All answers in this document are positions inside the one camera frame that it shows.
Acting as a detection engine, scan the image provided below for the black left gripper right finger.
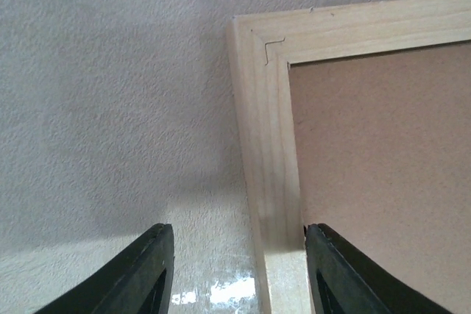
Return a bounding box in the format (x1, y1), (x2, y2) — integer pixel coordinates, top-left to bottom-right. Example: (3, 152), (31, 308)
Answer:
(304, 224), (447, 313)

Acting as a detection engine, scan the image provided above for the light wooden picture frame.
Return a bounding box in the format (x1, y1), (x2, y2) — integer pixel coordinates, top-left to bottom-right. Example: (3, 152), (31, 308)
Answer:
(227, 0), (470, 313)

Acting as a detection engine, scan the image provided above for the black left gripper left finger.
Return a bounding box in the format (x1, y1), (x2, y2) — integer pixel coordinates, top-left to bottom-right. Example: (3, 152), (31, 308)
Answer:
(38, 224), (174, 313)

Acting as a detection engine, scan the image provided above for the brown backing board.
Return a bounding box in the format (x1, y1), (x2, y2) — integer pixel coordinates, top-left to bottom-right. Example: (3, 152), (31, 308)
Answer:
(289, 43), (470, 313)

